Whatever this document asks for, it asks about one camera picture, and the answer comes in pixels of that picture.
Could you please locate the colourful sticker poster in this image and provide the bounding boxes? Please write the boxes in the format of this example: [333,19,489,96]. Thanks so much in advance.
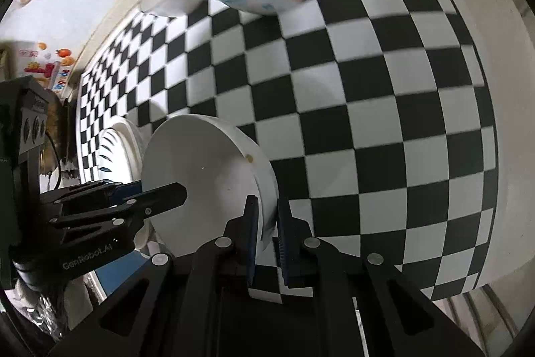
[13,41,76,97]

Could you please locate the white plate with blue stripes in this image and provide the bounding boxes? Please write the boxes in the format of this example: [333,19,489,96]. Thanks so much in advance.
[95,116,146,184]

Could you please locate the black white checkered mat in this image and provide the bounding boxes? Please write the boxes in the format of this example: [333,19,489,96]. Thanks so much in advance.
[77,0,498,300]

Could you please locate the white bowl with black rim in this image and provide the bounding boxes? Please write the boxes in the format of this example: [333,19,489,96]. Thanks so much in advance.
[141,114,279,256]

